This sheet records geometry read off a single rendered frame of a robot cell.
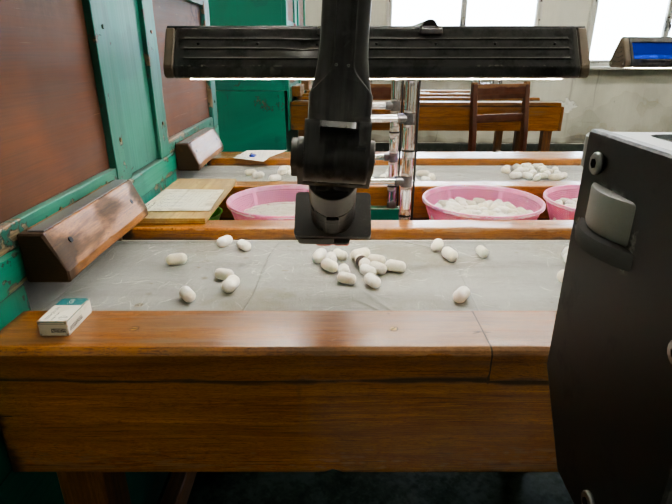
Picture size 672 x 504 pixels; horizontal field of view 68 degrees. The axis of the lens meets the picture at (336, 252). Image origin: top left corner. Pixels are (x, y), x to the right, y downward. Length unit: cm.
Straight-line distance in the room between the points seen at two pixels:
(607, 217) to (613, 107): 631
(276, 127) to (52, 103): 273
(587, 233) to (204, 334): 48
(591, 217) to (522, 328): 44
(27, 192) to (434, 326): 58
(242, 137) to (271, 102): 31
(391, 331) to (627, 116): 610
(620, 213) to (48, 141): 78
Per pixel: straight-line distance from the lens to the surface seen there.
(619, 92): 652
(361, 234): 66
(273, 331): 61
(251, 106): 355
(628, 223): 21
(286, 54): 79
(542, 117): 375
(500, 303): 76
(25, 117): 83
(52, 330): 68
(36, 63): 87
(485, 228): 100
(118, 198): 93
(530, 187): 136
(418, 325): 63
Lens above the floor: 108
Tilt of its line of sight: 22 degrees down
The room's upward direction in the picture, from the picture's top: straight up
